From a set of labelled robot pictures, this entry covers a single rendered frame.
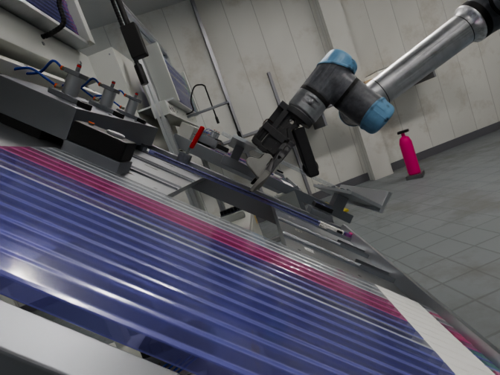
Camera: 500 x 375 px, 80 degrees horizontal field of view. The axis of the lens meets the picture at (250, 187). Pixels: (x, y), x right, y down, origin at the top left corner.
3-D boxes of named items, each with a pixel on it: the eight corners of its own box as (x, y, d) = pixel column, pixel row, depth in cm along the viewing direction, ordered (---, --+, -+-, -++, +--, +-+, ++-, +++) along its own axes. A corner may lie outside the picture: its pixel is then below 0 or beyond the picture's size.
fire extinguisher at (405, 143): (432, 173, 366) (418, 126, 360) (414, 181, 364) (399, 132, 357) (417, 172, 393) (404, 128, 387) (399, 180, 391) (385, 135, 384)
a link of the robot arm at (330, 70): (366, 64, 61) (333, 39, 62) (332, 107, 63) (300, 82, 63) (356, 76, 69) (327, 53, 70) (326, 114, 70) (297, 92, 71)
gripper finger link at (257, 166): (232, 177, 62) (254, 149, 66) (254, 195, 62) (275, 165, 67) (236, 171, 59) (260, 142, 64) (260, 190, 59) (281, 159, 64)
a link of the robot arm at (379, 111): (388, 110, 72) (351, 82, 72) (402, 106, 61) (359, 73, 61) (365, 136, 74) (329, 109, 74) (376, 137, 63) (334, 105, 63)
